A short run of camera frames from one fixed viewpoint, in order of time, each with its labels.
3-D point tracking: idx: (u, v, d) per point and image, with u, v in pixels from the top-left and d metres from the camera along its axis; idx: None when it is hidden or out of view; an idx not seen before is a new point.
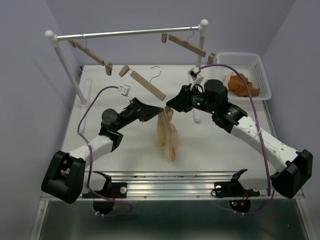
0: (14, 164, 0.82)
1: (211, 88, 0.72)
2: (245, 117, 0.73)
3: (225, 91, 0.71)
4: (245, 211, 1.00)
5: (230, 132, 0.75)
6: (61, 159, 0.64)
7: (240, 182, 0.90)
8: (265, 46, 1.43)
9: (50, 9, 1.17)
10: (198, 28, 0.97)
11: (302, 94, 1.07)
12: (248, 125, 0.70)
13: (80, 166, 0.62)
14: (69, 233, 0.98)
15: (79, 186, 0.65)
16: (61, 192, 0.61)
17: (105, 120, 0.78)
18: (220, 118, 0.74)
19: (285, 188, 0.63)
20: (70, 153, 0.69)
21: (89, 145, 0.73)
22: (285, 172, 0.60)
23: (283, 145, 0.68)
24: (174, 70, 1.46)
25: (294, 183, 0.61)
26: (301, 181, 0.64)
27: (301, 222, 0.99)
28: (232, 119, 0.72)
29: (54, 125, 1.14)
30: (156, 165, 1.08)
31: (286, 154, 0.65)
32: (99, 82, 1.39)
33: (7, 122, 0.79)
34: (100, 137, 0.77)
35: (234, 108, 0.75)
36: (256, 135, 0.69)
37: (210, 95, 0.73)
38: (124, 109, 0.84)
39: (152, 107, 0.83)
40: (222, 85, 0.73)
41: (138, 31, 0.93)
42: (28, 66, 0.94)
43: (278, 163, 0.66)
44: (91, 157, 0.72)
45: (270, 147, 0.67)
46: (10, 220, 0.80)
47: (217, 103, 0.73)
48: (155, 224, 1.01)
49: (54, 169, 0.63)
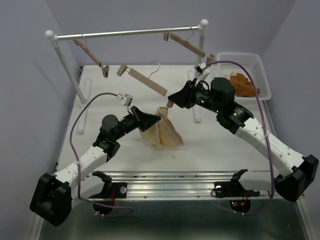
0: (14, 164, 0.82)
1: (219, 87, 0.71)
2: (250, 119, 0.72)
3: (233, 91, 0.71)
4: (245, 211, 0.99)
5: (234, 134, 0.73)
6: (47, 183, 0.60)
7: (240, 182, 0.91)
8: (266, 46, 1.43)
9: (49, 9, 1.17)
10: (198, 28, 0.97)
11: (303, 94, 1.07)
12: (254, 127, 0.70)
13: (65, 193, 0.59)
14: (69, 232, 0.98)
15: (67, 207, 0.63)
16: (47, 216, 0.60)
17: (104, 125, 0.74)
18: (225, 119, 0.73)
19: (289, 192, 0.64)
20: (55, 176, 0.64)
21: (78, 164, 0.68)
22: (290, 177, 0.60)
23: (290, 149, 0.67)
24: (174, 70, 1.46)
25: (299, 188, 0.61)
26: (305, 185, 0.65)
27: (301, 223, 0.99)
28: (237, 120, 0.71)
29: (54, 125, 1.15)
30: (156, 165, 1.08)
31: (292, 158, 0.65)
32: (99, 82, 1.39)
33: (7, 122, 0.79)
34: (93, 150, 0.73)
35: (239, 108, 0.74)
36: (263, 138, 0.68)
37: (217, 94, 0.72)
38: (124, 117, 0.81)
39: (150, 116, 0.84)
40: (229, 84, 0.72)
41: (139, 31, 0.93)
42: (28, 66, 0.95)
43: (283, 167, 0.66)
44: (78, 178, 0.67)
45: (276, 151, 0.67)
46: (10, 220, 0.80)
47: (223, 103, 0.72)
48: (154, 224, 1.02)
49: (40, 192, 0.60)
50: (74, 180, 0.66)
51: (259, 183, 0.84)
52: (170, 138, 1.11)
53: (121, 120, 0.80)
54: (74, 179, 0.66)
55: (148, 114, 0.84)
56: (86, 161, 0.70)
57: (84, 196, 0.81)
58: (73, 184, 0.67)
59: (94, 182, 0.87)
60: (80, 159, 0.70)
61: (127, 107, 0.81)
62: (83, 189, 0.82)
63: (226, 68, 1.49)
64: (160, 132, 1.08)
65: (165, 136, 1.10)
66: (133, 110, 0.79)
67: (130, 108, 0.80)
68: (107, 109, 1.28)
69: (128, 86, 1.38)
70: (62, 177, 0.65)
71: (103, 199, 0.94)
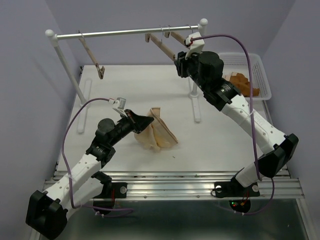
0: (14, 164, 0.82)
1: (207, 60, 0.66)
2: (238, 96, 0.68)
3: (221, 64, 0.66)
4: (245, 211, 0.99)
5: (221, 111, 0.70)
6: (39, 200, 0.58)
7: (237, 179, 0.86)
8: (265, 46, 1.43)
9: (49, 8, 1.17)
10: (197, 27, 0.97)
11: (302, 94, 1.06)
12: (241, 105, 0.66)
13: (57, 211, 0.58)
14: (69, 232, 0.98)
15: (61, 220, 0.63)
16: (42, 230, 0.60)
17: (100, 128, 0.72)
18: (212, 95, 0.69)
19: (269, 168, 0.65)
20: (47, 193, 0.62)
21: (70, 178, 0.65)
22: (272, 155, 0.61)
23: (273, 127, 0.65)
24: (174, 70, 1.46)
25: (278, 165, 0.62)
26: (284, 162, 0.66)
27: (301, 223, 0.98)
28: (225, 96, 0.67)
29: (54, 125, 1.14)
30: (156, 165, 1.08)
31: (274, 136, 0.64)
32: (99, 82, 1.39)
33: (7, 122, 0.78)
34: (86, 160, 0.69)
35: (227, 85, 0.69)
36: (248, 116, 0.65)
37: (205, 68, 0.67)
38: (119, 121, 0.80)
39: (145, 117, 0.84)
40: (218, 58, 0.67)
41: (140, 31, 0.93)
42: (28, 65, 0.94)
43: (264, 145, 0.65)
44: (71, 192, 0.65)
45: (259, 129, 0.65)
46: (10, 220, 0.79)
47: (211, 78, 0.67)
48: (155, 223, 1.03)
49: (32, 209, 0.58)
50: (65, 195, 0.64)
51: (248, 173, 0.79)
52: (166, 139, 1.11)
53: (116, 124, 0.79)
54: (66, 194, 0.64)
55: (142, 116, 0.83)
56: (78, 173, 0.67)
57: (82, 203, 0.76)
58: (66, 199, 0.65)
59: (92, 185, 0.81)
60: (71, 172, 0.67)
61: (121, 111, 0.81)
62: (81, 195, 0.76)
63: (226, 68, 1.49)
64: (155, 133, 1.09)
65: (161, 137, 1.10)
66: (127, 112, 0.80)
67: (124, 111, 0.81)
68: (107, 110, 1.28)
69: (128, 86, 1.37)
70: (53, 194, 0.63)
71: (104, 199, 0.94)
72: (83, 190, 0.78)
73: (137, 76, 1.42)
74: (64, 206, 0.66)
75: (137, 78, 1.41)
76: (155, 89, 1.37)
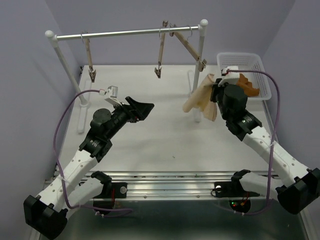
0: (15, 164, 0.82)
1: (231, 94, 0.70)
2: (258, 127, 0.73)
3: (245, 99, 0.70)
4: (245, 212, 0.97)
5: (242, 140, 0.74)
6: (33, 205, 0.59)
7: (241, 182, 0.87)
8: (266, 46, 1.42)
9: (49, 8, 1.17)
10: (197, 28, 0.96)
11: (303, 94, 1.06)
12: (261, 135, 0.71)
13: (52, 215, 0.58)
14: (70, 232, 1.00)
15: (59, 220, 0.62)
16: (43, 230, 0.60)
17: (96, 119, 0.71)
18: (233, 125, 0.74)
19: (290, 204, 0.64)
20: (40, 198, 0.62)
21: (62, 180, 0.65)
22: (292, 188, 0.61)
23: (295, 160, 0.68)
24: (174, 70, 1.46)
25: (300, 200, 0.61)
26: (309, 199, 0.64)
27: (301, 224, 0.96)
28: (245, 126, 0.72)
29: (55, 126, 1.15)
30: (156, 165, 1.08)
31: (296, 169, 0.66)
32: (99, 83, 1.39)
33: (7, 121, 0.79)
34: (80, 158, 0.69)
35: (249, 116, 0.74)
36: (268, 147, 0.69)
37: (228, 101, 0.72)
38: (114, 112, 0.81)
39: (144, 105, 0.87)
40: (242, 91, 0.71)
41: (139, 31, 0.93)
42: (29, 66, 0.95)
43: (285, 178, 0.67)
44: (65, 195, 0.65)
45: (280, 161, 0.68)
46: (11, 220, 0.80)
47: (234, 109, 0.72)
48: (153, 223, 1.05)
49: (29, 213, 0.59)
50: (60, 198, 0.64)
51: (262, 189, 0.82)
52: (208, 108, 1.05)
53: (112, 115, 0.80)
54: (60, 197, 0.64)
55: (140, 104, 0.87)
56: (71, 173, 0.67)
57: (80, 202, 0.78)
58: (61, 201, 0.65)
59: (92, 185, 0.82)
60: (64, 174, 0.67)
61: (115, 100, 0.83)
62: (79, 195, 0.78)
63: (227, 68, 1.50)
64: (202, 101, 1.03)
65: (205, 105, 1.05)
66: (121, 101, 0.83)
67: (117, 100, 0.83)
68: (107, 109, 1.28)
69: (128, 86, 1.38)
70: (47, 198, 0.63)
71: (104, 199, 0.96)
72: (82, 190, 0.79)
73: (137, 76, 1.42)
74: (60, 209, 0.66)
75: (137, 79, 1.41)
76: (155, 89, 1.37)
